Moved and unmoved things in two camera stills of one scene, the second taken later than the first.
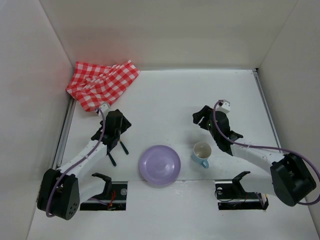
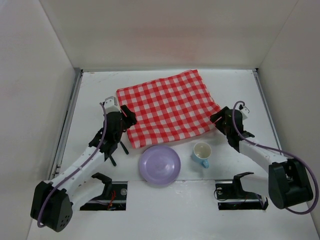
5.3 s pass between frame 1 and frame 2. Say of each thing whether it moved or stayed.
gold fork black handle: stayed
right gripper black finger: moved
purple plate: stayed
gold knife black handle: stayed
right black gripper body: moved
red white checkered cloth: moved
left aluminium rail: stayed
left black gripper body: stayed
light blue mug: stayed
